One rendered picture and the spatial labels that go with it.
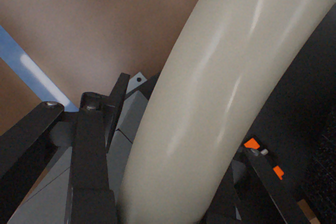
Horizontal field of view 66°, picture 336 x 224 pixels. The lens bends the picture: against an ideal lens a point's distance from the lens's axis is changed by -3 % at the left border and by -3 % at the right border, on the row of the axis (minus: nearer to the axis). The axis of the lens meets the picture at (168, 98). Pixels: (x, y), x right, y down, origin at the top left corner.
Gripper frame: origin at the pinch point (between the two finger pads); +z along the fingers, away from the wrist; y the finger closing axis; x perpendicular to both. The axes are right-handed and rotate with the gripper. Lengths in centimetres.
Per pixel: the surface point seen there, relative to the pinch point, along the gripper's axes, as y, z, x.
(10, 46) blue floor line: -54, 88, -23
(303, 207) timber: 81, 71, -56
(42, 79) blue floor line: -39, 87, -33
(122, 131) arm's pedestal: -2, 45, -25
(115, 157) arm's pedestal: -2.3, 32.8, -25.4
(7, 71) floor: -54, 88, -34
